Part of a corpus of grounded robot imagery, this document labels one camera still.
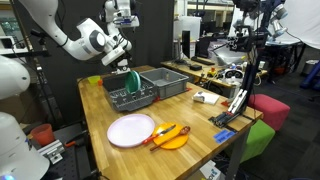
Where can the colourful toy figure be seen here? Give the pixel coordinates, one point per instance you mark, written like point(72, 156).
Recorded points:
point(211, 72)

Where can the blue tape patch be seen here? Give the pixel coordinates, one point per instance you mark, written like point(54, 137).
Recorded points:
point(224, 136)

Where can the cardboard box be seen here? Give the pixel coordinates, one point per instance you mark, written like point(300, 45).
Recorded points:
point(23, 106)

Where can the grey trash can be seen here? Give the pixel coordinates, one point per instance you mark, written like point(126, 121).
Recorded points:
point(310, 66)

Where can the white domed device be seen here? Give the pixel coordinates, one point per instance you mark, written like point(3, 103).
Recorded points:
point(20, 153)

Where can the silver blue background robot arm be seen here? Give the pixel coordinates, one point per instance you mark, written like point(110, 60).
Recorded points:
point(278, 20)

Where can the white plastic container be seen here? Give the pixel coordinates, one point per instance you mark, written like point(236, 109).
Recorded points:
point(191, 28)

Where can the white blue printed box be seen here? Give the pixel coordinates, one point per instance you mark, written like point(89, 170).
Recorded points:
point(211, 171)

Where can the wooden background desk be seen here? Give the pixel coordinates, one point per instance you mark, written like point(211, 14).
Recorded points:
point(180, 67)

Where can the black power adapter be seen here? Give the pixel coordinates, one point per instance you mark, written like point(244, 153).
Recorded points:
point(195, 67)

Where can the light blue plate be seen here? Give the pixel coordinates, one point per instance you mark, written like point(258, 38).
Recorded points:
point(138, 81)

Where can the red cup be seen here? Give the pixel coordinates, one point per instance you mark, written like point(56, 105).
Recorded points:
point(42, 135)

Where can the wooden spoon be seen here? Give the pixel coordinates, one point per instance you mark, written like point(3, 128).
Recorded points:
point(184, 130)

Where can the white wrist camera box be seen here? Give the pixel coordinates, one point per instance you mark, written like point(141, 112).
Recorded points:
point(112, 56)

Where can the large lilac plate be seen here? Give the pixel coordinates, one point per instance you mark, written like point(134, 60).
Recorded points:
point(130, 130)

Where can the green cube stool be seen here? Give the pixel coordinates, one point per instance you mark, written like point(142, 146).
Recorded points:
point(260, 140)

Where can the small white box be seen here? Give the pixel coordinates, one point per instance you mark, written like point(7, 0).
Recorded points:
point(206, 97)

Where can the black computer monitor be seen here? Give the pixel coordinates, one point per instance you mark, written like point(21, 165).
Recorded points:
point(186, 43)

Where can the black backdrop curtain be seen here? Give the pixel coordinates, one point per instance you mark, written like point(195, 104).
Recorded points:
point(150, 40)

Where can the black perforated workbench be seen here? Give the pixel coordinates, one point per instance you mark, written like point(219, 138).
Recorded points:
point(76, 163)

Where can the small red marker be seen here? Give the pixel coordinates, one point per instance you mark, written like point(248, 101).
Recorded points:
point(189, 89)
point(156, 99)

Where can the yellow green cup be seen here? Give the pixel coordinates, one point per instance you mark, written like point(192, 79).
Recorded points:
point(94, 80)

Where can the pink cube stool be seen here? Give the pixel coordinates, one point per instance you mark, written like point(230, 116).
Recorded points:
point(270, 110)

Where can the grey plastic bin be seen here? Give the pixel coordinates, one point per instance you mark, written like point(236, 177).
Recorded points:
point(166, 87)

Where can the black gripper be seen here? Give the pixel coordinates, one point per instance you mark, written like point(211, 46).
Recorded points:
point(120, 60)

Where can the white fabric sheet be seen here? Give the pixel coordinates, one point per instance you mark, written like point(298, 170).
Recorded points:
point(305, 20)

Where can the white equipment case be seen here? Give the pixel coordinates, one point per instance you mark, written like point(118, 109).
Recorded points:
point(10, 46)

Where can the black clamped camera stand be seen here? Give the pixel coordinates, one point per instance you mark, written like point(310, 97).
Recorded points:
point(248, 80)

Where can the clear plastic tub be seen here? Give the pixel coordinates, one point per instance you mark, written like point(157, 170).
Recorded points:
point(226, 55)

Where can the blue metal frame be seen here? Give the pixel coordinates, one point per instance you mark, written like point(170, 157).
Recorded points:
point(311, 78)

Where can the grey table leg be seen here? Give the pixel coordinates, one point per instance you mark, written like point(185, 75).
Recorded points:
point(236, 156)

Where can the dark green plate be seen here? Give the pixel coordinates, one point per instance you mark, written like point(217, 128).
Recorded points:
point(129, 82)

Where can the orange plate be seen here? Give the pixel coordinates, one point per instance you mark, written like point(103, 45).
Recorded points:
point(175, 141)

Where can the small orange object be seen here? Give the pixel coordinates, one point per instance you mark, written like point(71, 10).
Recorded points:
point(100, 82)

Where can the aluminium bracket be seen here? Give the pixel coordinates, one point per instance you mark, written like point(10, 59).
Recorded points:
point(51, 150)

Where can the white round device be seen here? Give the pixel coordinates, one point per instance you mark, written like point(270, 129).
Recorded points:
point(233, 75)

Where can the black keyboard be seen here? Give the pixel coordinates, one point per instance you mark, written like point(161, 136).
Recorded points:
point(202, 61)

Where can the black camera on tripod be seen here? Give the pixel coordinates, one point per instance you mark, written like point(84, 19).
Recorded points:
point(41, 83)

